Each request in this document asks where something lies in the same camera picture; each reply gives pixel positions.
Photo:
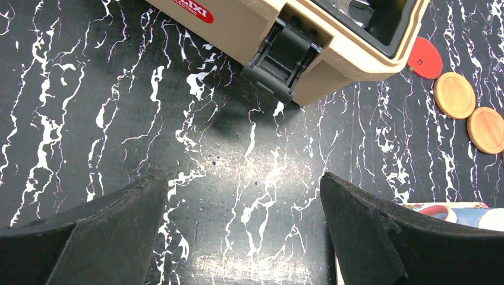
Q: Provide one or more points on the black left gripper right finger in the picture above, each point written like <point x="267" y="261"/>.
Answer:
<point x="377" y="241"/>

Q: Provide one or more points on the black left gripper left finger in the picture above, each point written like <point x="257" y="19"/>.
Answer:
<point x="108" y="240"/>

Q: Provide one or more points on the light blue mug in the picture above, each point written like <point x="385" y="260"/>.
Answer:
<point x="489" y="219"/>

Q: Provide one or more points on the light wood coaster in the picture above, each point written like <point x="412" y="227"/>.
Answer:
<point x="485" y="129"/>

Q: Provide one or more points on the orange wood coaster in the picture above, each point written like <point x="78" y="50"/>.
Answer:
<point x="454" y="95"/>

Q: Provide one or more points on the red coaster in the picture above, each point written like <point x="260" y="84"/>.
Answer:
<point x="424" y="60"/>

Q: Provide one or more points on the tan plastic toolbox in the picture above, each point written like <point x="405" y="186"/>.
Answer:
<point x="292" y="50"/>

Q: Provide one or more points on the floral rectangular tray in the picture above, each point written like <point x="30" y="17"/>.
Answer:
<point x="432" y="208"/>

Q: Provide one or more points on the black tool tray insert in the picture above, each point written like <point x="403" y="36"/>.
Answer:
<point x="382" y="24"/>

